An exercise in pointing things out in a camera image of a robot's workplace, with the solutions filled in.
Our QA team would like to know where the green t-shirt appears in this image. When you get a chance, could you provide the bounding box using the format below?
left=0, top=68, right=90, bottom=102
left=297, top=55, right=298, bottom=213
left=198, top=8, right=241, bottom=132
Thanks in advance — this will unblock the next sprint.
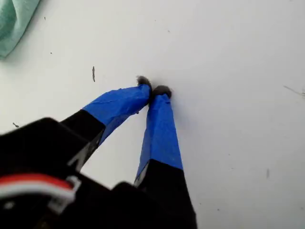
left=0, top=0, right=41, bottom=60

